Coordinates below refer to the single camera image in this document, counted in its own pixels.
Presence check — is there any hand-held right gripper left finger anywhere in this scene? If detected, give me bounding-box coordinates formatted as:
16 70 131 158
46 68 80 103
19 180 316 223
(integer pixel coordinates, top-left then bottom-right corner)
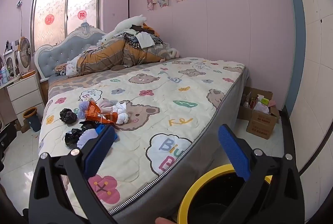
29 125 123 224

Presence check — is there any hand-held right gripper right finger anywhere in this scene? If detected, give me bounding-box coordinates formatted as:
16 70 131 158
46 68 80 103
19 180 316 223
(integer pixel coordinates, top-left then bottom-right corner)
218 124 305 224

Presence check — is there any blue plastic bag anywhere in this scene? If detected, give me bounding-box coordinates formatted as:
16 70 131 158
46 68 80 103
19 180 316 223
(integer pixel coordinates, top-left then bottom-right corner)
95 124 119 142

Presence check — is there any black plastic bag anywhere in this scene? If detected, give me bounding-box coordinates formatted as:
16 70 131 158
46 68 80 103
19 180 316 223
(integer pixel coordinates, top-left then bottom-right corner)
65 128 85 150
59 108 78 125
79 121 102 133

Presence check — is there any orange snack wrapper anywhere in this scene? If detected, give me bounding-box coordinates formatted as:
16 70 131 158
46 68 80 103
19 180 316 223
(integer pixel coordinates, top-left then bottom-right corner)
84 100 119 126

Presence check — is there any white wad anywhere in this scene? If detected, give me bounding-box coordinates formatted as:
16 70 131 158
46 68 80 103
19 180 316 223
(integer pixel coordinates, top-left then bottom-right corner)
112 100 130 125

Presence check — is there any yellow rimmed black trash bin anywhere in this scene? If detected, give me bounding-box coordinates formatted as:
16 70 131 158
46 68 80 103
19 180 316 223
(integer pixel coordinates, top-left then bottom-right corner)
177 164 273 224

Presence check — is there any brown slipper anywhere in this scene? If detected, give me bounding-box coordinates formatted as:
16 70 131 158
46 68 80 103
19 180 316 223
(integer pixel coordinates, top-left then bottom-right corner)
14 120 29 133

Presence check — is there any dark bin with orange rim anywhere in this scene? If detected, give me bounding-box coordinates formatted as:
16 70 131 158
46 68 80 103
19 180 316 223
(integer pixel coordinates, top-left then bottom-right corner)
23 107 42 133

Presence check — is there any open cardboard box with items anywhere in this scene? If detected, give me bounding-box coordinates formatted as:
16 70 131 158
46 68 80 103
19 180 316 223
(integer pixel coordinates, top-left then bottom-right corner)
237 86 273 120

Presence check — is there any white nightstand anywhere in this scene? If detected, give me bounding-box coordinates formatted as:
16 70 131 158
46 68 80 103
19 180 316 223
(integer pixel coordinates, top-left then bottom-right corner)
6 73 46 126

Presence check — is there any group of cosmetic bottles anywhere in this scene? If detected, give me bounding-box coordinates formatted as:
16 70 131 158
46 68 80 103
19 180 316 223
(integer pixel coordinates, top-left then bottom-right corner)
0 42 16 87

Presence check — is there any bed with bear quilt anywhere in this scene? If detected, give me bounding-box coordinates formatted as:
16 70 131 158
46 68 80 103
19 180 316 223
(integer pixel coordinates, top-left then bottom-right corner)
39 57 246 214

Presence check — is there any standing fan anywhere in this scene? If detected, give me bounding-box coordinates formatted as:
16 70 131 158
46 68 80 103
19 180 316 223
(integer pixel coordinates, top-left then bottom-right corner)
16 37 33 75

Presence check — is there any blue tufted headboard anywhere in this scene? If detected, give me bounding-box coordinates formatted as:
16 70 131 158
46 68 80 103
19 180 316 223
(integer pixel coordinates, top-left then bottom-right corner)
34 22 107 77

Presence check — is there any orange brown folded quilt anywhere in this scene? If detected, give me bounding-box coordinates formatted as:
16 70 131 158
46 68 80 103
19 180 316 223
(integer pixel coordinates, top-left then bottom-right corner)
56 38 180 76

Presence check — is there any pile of clothes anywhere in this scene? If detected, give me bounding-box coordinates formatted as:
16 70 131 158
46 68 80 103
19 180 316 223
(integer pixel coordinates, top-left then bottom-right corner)
122 22 167 49

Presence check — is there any long white plush toy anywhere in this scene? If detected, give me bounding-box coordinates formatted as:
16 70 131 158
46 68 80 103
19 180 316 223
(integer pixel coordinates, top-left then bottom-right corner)
97 15 147 44

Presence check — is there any window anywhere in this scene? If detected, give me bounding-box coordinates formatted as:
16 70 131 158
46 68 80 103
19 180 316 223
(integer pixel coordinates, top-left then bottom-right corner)
30 0 107 49

